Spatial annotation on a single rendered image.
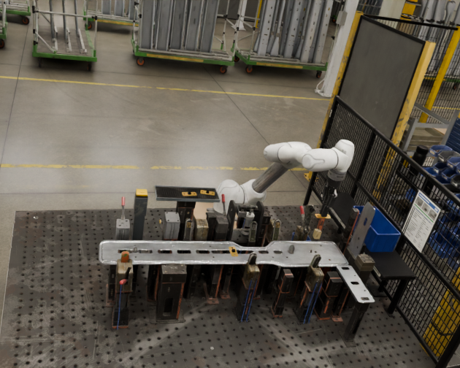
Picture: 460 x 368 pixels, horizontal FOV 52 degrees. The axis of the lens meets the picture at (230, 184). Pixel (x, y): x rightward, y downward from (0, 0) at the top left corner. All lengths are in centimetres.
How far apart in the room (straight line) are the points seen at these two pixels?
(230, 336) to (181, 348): 27
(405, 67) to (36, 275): 348
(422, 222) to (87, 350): 187
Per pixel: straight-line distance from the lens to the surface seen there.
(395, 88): 470
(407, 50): 465
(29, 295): 271
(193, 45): 961
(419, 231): 284
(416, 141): 492
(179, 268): 238
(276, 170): 310
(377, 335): 289
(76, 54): 840
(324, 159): 233
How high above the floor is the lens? 254
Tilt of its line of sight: 28 degrees down
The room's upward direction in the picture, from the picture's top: 11 degrees clockwise
